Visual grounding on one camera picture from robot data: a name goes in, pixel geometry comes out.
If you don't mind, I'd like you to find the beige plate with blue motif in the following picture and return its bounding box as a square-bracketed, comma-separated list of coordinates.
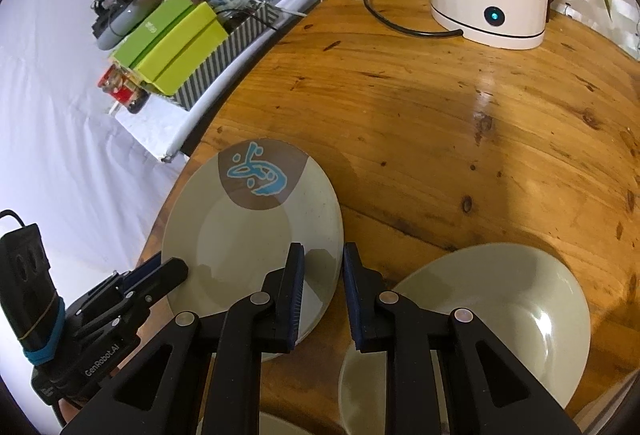
[162, 138, 344, 339]

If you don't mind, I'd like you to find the red labelled jar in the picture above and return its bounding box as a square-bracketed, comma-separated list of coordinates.
[98, 65, 150, 114]

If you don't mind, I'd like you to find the lime green box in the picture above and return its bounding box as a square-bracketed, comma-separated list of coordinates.
[134, 2, 228, 96]

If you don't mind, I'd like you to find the grey handheld device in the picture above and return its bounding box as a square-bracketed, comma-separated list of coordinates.
[91, 0, 163, 51]

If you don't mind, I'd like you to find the plain beige plate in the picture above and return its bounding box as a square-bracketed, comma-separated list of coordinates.
[338, 243, 590, 434]

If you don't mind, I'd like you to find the striped grey white tray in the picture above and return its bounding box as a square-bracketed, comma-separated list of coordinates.
[169, 5, 282, 111]

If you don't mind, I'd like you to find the white side shelf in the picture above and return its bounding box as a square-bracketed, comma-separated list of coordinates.
[113, 0, 318, 162]

